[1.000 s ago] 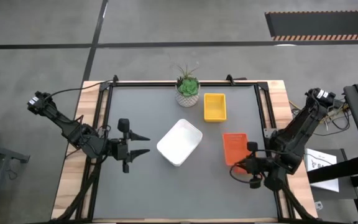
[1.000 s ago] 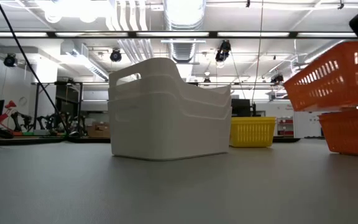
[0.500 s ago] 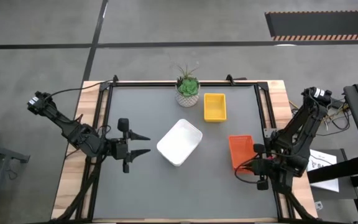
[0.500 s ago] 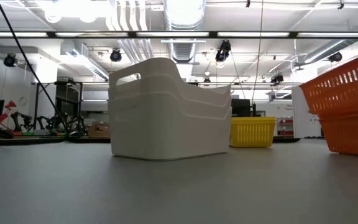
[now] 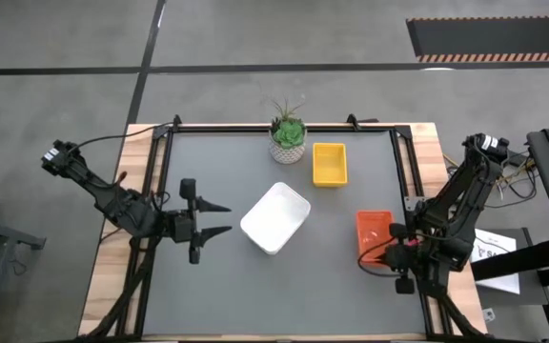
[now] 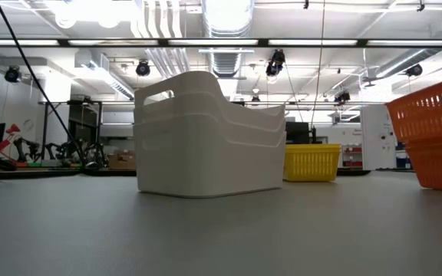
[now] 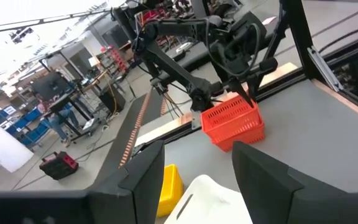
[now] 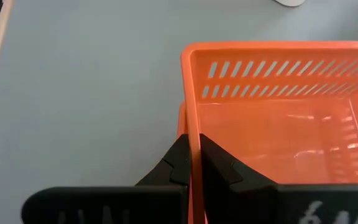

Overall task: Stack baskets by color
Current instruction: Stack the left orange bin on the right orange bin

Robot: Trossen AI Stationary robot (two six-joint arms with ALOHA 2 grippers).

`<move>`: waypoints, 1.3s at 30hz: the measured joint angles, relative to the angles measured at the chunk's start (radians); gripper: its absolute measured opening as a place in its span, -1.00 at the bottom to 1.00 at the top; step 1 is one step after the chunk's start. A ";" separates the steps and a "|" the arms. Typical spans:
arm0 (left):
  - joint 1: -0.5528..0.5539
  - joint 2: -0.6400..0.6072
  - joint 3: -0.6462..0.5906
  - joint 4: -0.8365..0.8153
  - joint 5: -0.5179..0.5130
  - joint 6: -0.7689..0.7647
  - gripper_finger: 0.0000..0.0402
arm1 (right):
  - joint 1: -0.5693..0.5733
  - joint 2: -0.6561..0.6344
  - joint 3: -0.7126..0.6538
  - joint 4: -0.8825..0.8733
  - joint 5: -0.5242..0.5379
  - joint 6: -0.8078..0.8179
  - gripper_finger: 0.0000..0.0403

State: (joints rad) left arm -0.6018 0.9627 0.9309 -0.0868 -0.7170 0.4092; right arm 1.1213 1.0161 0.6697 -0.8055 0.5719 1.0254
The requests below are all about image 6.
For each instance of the black desktop monitor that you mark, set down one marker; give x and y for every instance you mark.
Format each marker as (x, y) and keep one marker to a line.
(297, 133)

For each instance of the black table edge rail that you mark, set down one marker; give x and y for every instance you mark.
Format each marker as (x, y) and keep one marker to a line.
(33, 172)

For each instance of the small black robot arm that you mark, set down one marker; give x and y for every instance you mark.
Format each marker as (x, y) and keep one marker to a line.
(27, 149)
(71, 151)

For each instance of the overhead bar with light strips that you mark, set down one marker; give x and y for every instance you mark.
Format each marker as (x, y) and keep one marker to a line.
(221, 42)

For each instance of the yellow slotted plastic basket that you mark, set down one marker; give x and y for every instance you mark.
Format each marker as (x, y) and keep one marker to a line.
(311, 163)

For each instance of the white cabinet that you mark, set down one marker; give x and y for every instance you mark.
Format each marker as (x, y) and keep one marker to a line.
(378, 138)

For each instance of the silver ventilation duct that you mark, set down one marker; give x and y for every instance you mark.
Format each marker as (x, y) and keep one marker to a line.
(226, 34)

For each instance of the cardboard box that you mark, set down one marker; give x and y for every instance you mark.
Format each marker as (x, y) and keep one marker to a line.
(122, 160)

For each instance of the red desk lamp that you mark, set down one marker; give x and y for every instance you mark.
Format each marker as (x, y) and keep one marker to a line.
(2, 143)

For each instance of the black ceiling spotlight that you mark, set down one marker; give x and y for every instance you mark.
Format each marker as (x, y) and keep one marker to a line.
(12, 74)
(413, 70)
(342, 96)
(143, 68)
(274, 63)

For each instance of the black metal stand frame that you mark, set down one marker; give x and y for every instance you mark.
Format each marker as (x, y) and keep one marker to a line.
(44, 130)

